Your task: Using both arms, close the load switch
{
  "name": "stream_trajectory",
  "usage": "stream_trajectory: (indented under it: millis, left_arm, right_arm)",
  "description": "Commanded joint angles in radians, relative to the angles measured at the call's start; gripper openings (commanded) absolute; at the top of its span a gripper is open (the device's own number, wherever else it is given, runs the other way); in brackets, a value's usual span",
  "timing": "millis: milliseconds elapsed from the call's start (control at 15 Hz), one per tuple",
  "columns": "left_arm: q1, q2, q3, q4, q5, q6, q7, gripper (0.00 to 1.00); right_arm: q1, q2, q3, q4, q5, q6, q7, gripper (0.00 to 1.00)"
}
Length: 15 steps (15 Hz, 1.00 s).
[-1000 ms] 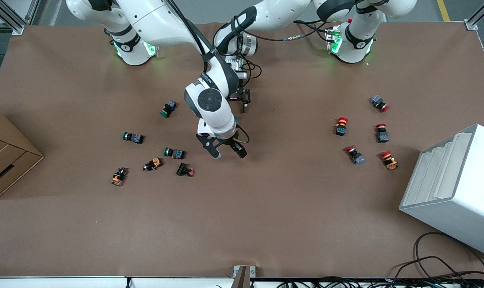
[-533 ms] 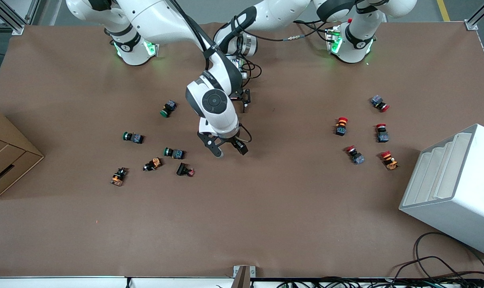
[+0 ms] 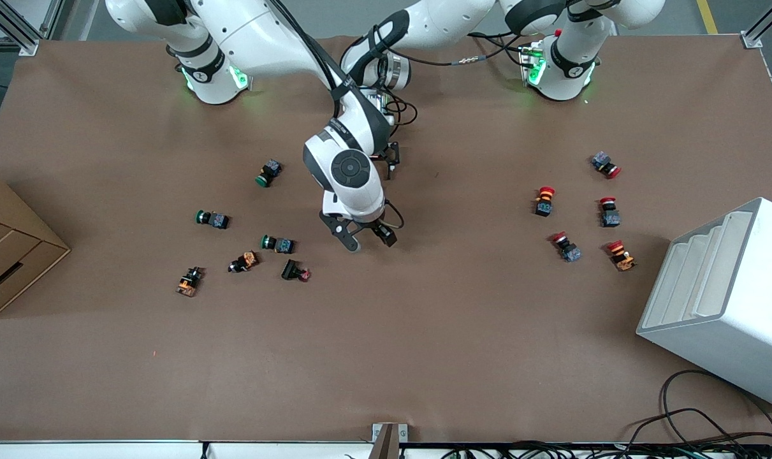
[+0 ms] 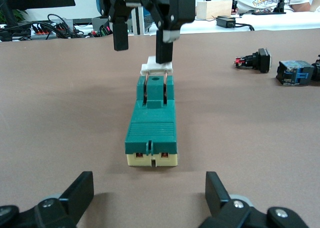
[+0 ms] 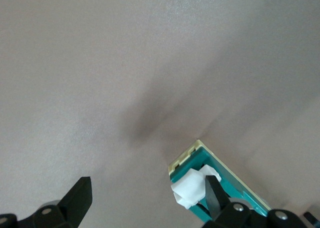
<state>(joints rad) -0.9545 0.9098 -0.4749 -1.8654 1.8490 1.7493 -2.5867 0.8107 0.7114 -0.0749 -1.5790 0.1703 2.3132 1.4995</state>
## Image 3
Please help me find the brown cardboard box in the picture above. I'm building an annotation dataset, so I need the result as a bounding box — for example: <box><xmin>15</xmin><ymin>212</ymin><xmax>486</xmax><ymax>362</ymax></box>
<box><xmin>0</xmin><ymin>171</ymin><xmax>71</xmax><ymax>319</ymax></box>

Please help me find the white slotted storage rack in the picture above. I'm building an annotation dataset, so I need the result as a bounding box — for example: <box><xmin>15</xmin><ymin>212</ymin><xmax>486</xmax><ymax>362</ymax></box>
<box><xmin>636</xmin><ymin>197</ymin><xmax>772</xmax><ymax>411</ymax></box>

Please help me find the black left arm base cable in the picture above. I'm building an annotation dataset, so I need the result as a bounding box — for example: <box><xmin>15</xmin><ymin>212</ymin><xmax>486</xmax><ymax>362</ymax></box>
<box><xmin>467</xmin><ymin>31</ymin><xmax>528</xmax><ymax>68</ymax></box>

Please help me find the metal table edge bracket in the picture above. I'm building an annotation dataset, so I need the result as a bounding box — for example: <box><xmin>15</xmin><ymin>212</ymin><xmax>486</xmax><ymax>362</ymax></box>
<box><xmin>372</xmin><ymin>423</ymin><xmax>409</xmax><ymax>459</ymax></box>

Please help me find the black cable bundle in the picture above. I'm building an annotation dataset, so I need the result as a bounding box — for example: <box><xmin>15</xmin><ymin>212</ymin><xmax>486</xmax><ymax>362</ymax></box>
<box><xmin>418</xmin><ymin>439</ymin><xmax>772</xmax><ymax>459</ymax></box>

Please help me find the black looped floor cable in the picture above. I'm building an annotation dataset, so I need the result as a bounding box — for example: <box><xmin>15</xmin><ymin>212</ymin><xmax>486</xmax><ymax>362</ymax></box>
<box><xmin>661</xmin><ymin>370</ymin><xmax>772</xmax><ymax>447</ymax></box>

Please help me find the white table edge rail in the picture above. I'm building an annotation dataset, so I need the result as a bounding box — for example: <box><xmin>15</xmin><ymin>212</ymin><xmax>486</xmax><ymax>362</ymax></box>
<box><xmin>0</xmin><ymin>440</ymin><xmax>374</xmax><ymax>459</ymax></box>

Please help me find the aluminium frame profile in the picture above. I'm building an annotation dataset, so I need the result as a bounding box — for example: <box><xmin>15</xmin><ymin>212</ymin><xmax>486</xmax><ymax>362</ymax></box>
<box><xmin>0</xmin><ymin>0</ymin><xmax>64</xmax><ymax>55</ymax></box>
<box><xmin>739</xmin><ymin>0</ymin><xmax>772</xmax><ymax>48</ymax></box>

